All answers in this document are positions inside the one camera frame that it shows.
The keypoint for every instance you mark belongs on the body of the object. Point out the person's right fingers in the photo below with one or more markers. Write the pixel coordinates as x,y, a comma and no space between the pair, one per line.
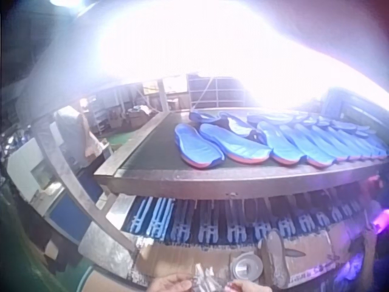
234,286

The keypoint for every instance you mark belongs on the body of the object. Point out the row of blue plastic brackets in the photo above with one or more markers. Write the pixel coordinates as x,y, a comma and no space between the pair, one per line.
212,225

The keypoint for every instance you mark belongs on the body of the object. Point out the dark blue shoe upper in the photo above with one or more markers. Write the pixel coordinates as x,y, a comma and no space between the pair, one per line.
243,126

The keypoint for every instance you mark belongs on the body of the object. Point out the person's right hand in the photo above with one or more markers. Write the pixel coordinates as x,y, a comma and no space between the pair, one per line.
252,287

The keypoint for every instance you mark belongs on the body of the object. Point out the person's left fingers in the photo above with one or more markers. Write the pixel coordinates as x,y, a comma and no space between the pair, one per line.
180,283

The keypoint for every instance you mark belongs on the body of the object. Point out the grey metal shelf rack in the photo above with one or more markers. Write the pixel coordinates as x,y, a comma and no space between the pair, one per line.
217,89

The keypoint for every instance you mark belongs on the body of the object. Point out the brown shoe sole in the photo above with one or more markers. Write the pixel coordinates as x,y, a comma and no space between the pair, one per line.
273,258

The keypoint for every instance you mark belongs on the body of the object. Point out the person's left hand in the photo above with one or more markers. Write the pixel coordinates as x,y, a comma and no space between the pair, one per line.
165,284

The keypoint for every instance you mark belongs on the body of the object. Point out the heap of boxes and cloth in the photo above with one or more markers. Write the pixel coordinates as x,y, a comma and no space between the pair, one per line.
141,115

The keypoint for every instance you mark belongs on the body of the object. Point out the row of blue shoe soles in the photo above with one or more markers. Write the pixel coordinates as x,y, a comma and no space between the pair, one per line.
291,143

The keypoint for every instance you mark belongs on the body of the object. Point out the metal support post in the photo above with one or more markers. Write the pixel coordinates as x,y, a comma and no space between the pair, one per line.
162,95

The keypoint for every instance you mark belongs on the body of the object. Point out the metal conveyor table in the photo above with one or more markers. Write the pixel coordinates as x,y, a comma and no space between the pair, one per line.
170,179

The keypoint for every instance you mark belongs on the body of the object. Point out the white and blue machine cabinet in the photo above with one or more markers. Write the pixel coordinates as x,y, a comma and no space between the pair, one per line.
33,179

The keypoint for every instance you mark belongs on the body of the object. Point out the brown cardboard sheet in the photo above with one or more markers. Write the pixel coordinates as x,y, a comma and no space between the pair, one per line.
188,258

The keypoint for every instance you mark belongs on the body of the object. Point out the clear plastic packet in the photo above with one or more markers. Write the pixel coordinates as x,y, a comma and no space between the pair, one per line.
206,278

